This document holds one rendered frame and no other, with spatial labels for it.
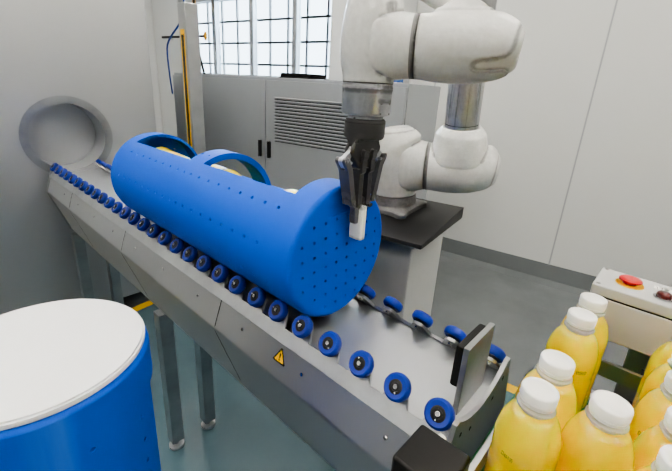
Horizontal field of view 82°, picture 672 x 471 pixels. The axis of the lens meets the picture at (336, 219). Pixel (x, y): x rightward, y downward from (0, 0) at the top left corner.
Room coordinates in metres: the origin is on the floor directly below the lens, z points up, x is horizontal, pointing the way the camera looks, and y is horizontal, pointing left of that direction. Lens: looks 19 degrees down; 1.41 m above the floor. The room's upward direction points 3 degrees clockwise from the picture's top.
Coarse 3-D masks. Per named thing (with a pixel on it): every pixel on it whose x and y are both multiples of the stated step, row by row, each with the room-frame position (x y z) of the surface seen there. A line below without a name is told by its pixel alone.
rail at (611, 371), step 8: (600, 368) 0.57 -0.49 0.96; (608, 368) 0.57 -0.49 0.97; (616, 368) 0.56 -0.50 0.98; (624, 368) 0.56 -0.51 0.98; (608, 376) 0.56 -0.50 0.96; (616, 376) 0.56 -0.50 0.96; (624, 376) 0.55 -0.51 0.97; (632, 376) 0.54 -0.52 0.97; (640, 376) 0.54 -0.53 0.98; (624, 384) 0.55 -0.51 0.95; (632, 384) 0.54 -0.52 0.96
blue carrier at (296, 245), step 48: (144, 144) 1.17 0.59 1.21; (144, 192) 1.02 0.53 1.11; (192, 192) 0.87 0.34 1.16; (240, 192) 0.79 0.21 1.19; (288, 192) 0.72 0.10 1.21; (336, 192) 0.71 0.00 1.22; (192, 240) 0.88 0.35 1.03; (240, 240) 0.72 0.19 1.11; (288, 240) 0.64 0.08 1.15; (336, 240) 0.71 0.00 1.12; (288, 288) 0.63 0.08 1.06; (336, 288) 0.72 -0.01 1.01
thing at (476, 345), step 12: (480, 324) 0.56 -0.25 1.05; (492, 324) 0.56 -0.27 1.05; (468, 336) 0.53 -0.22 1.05; (480, 336) 0.52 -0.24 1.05; (492, 336) 0.56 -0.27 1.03; (456, 348) 0.50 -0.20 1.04; (468, 348) 0.49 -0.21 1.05; (480, 348) 0.52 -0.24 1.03; (456, 360) 0.50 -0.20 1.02; (468, 360) 0.49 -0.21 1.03; (480, 360) 0.53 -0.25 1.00; (456, 372) 0.50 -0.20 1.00; (468, 372) 0.49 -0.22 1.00; (480, 372) 0.54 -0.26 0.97; (456, 384) 0.50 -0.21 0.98; (468, 384) 0.50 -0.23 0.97; (480, 384) 0.55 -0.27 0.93; (456, 396) 0.49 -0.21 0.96; (468, 396) 0.51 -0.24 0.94; (456, 408) 0.49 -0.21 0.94
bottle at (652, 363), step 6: (666, 342) 0.50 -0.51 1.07; (660, 348) 0.50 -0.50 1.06; (666, 348) 0.49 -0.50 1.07; (654, 354) 0.50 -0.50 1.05; (660, 354) 0.49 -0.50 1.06; (666, 354) 0.48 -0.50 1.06; (648, 360) 0.51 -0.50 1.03; (654, 360) 0.49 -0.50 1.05; (660, 360) 0.49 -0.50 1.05; (666, 360) 0.48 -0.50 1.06; (648, 366) 0.50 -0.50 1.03; (654, 366) 0.49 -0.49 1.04; (648, 372) 0.49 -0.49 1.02; (642, 378) 0.51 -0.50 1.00; (642, 384) 0.50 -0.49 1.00; (636, 396) 0.50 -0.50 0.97
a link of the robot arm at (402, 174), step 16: (400, 128) 1.24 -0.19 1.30; (384, 144) 1.23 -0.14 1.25; (400, 144) 1.21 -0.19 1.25; (416, 144) 1.22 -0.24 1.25; (400, 160) 1.20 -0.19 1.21; (416, 160) 1.19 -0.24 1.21; (384, 176) 1.22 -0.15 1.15; (400, 176) 1.20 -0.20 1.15; (416, 176) 1.19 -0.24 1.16; (384, 192) 1.22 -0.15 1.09; (400, 192) 1.21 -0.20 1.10
